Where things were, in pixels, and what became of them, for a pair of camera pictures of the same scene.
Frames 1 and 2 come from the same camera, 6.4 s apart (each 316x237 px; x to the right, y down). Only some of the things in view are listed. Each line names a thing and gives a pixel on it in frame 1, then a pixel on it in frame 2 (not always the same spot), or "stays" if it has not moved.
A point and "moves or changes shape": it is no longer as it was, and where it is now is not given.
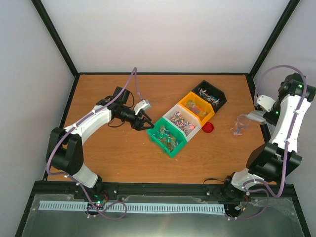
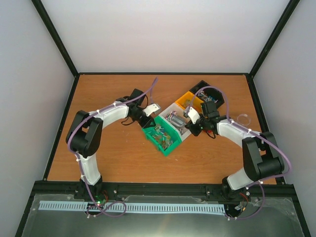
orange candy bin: x=201 y=109 stays
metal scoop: x=256 y=115 -> x=177 y=120
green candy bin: x=164 y=135 moves or changes shape
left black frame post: x=53 y=30 stays
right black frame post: x=289 y=11 stays
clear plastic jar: x=242 y=122 stays
